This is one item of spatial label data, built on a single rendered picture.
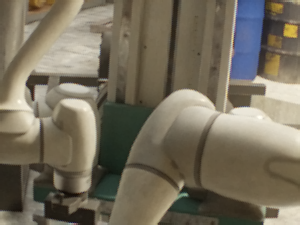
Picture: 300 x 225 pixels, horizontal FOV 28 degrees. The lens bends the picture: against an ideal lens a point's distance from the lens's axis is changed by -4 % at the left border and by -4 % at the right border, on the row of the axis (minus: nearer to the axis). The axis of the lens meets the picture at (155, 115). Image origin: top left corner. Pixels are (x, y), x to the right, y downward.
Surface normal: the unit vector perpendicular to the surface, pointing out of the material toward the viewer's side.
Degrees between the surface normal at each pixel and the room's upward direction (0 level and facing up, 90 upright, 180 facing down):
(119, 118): 90
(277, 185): 95
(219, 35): 90
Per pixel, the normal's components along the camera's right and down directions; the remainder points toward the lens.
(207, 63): -0.18, 0.31
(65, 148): 0.14, 0.32
